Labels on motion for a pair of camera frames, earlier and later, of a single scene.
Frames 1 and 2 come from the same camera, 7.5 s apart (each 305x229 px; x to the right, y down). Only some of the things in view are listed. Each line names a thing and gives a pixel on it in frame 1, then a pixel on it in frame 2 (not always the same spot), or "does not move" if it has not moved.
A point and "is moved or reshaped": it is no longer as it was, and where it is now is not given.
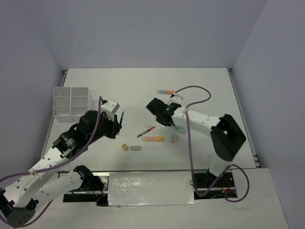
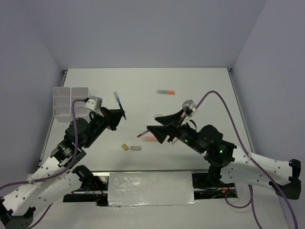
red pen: [146, 131] does not move
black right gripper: [169, 125] to [161, 131]
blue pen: [121, 117] is moved or reshaped
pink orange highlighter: [153, 138] does not move
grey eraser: [136, 148] does not move
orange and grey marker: [165, 91] does not move
